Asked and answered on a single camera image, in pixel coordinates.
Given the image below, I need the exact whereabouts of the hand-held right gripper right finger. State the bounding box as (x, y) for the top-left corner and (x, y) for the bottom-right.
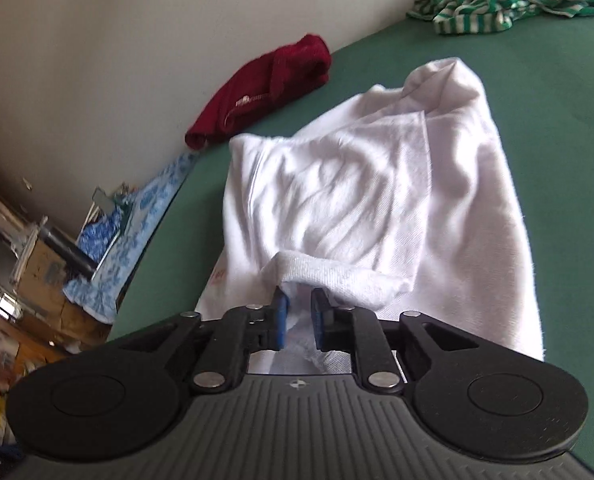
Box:
(311, 287), (480, 393)

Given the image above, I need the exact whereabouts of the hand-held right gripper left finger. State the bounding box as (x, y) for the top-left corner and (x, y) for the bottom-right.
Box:
(124, 286), (292, 393)

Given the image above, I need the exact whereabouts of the white shirt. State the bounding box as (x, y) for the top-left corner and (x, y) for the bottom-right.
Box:
(195, 57), (545, 376)

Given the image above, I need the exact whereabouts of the dark red sweater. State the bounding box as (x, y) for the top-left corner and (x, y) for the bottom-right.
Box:
(184, 34), (332, 151)

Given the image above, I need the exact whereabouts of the blue patterned towel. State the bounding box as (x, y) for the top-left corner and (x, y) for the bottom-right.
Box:
(62, 150), (200, 326)

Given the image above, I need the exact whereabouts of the green phone stand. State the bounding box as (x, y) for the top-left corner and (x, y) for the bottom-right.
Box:
(113, 194), (134, 236)

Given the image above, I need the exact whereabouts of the blue floral cloth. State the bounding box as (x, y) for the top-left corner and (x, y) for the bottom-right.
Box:
(77, 210), (122, 261)

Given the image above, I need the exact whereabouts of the phone on stand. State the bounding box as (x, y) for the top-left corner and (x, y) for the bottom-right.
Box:
(91, 186), (118, 213)

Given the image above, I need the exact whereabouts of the grey cylindrical bottle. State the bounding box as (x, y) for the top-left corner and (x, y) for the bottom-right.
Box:
(44, 225), (98, 278)

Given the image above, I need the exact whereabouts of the plain cardboard box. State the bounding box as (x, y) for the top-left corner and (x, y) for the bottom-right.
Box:
(14, 237), (72, 311)

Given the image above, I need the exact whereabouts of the green table cloth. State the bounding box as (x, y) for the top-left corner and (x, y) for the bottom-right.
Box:
(107, 7), (594, 480)

